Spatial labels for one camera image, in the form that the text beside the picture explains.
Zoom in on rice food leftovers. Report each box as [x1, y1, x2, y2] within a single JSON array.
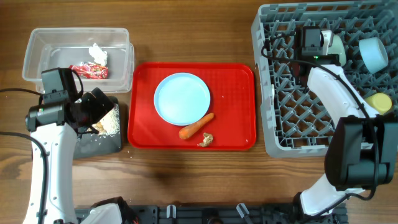
[[93, 105, 121, 136]]

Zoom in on green bowl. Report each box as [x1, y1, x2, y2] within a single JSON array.
[[328, 34, 347, 66]]

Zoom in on red candy wrapper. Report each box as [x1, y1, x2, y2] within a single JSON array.
[[69, 62, 109, 80]]

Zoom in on white tissue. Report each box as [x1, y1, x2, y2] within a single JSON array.
[[88, 43, 108, 66]]

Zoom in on light blue bowl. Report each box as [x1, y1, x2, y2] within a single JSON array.
[[359, 37, 389, 73]]

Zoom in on yellow plastic cup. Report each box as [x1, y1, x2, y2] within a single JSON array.
[[364, 93, 392, 115]]

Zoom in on light blue plate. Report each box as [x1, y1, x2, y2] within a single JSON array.
[[154, 72, 211, 126]]

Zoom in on orange carrot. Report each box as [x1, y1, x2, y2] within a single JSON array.
[[178, 113, 215, 140]]

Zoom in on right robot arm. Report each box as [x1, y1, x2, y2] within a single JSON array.
[[291, 60, 397, 223]]

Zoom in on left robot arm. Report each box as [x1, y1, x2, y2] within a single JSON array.
[[24, 88, 114, 223]]

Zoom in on black waste tray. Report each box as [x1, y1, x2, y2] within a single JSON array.
[[73, 96, 122, 159]]

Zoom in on clear plastic waste bin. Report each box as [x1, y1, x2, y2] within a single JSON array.
[[22, 27, 135, 93]]

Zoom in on grey dishwasher rack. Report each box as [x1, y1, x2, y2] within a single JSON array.
[[251, 1, 397, 157]]

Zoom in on red serving tray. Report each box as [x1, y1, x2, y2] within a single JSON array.
[[127, 62, 257, 151]]

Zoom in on ginger root piece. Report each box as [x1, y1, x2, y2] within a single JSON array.
[[198, 133, 213, 147]]

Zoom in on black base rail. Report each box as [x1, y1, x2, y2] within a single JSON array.
[[74, 203, 348, 224]]

